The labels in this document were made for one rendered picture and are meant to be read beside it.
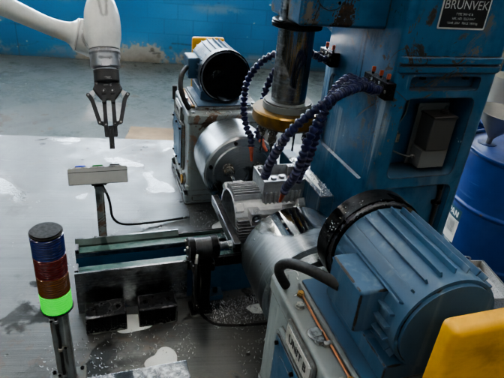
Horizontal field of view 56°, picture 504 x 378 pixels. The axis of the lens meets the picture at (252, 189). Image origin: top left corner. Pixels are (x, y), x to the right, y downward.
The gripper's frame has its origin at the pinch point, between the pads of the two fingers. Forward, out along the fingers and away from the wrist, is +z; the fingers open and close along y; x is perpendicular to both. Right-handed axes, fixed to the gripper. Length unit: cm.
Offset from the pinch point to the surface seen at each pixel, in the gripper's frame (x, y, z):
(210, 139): 0.3, 30.8, 2.2
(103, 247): -13.0, -4.9, 31.0
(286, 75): -42, 41, -12
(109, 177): -3.3, -1.7, 12.0
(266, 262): -55, 29, 30
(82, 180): -3.3, -9.1, 12.3
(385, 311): -96, 32, 29
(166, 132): 262, 52, -11
